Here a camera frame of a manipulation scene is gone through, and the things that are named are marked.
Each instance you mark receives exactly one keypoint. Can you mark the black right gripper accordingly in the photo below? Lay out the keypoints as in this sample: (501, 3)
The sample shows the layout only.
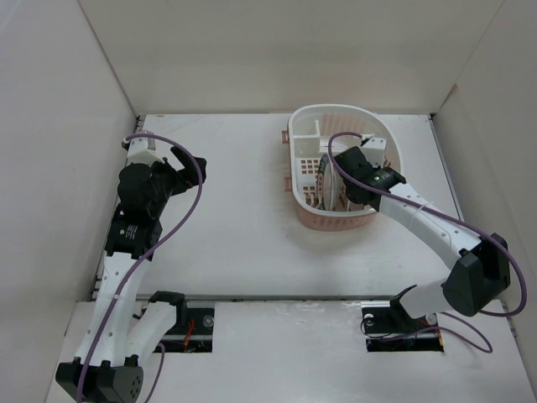
(375, 169)

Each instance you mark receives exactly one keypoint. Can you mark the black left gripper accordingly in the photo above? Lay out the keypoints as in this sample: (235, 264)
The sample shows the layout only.
(190, 180)

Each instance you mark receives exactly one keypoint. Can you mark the green rimmed white plate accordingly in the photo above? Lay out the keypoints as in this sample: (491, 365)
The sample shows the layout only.
(324, 184)

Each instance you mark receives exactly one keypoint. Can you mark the orange sunburst white plate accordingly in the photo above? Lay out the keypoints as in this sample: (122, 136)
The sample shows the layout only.
(347, 205)

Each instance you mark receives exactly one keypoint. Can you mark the red lettered white plate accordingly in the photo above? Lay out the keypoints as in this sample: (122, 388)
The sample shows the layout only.
(338, 193)

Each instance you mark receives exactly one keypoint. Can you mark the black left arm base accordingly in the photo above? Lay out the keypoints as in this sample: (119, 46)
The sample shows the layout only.
(192, 331)

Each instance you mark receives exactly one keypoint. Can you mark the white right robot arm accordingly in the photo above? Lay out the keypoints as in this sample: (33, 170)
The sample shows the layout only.
(479, 269)

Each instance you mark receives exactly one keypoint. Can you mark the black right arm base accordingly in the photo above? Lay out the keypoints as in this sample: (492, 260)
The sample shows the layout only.
(388, 328)

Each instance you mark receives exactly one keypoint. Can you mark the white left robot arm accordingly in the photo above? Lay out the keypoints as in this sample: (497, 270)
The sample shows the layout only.
(108, 365)

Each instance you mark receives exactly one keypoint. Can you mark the white pink dish rack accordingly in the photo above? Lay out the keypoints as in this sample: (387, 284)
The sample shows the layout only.
(307, 135)

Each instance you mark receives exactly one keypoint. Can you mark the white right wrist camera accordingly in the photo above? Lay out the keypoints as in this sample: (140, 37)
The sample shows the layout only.
(374, 148)

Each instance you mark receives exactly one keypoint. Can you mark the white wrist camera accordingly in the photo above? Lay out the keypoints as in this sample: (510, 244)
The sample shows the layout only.
(140, 147)
(374, 148)

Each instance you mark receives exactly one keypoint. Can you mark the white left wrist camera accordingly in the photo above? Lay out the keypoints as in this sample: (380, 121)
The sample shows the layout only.
(140, 147)

